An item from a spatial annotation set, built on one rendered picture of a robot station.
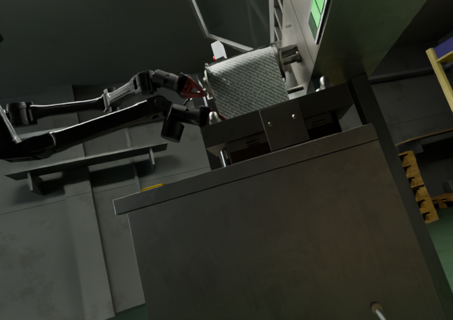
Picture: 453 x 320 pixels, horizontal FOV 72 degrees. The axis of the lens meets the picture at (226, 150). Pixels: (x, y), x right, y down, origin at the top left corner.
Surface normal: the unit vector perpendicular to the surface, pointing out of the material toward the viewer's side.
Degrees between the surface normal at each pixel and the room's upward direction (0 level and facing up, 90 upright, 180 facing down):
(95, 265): 90
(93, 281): 90
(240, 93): 90
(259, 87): 90
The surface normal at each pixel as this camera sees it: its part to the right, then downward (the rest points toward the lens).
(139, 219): -0.16, -0.15
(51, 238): 0.24, -0.25
